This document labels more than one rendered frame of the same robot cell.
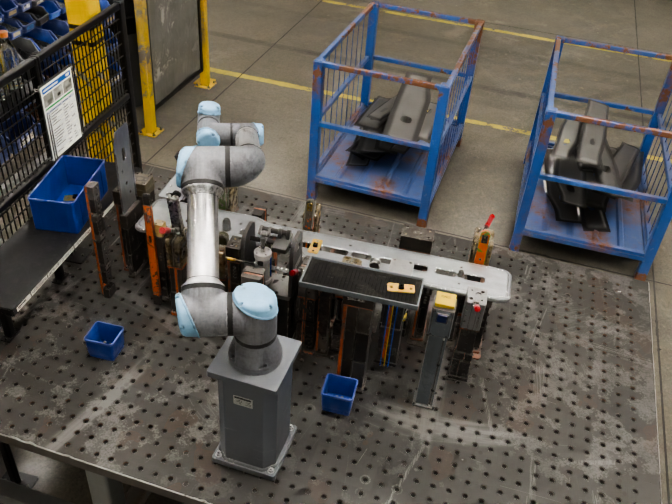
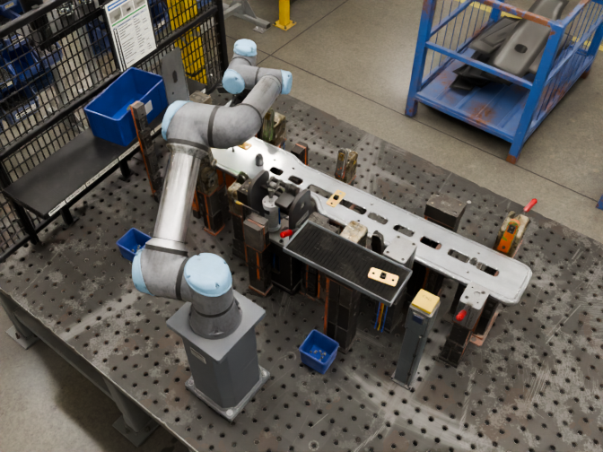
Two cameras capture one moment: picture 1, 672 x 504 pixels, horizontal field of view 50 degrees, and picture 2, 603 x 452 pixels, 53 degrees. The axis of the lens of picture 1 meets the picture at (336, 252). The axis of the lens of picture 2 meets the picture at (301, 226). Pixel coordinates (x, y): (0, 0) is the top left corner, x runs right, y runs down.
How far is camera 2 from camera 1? 73 cm
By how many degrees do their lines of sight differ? 20
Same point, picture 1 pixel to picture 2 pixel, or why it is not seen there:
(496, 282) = (510, 279)
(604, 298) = not seen: outside the picture
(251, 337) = (199, 307)
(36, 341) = (86, 232)
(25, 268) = (69, 175)
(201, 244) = (169, 206)
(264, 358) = (215, 325)
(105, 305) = (152, 209)
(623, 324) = not seen: outside the picture
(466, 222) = (561, 165)
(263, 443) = (220, 391)
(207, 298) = (161, 263)
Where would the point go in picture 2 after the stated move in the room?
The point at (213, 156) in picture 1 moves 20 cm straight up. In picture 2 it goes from (197, 117) to (187, 52)
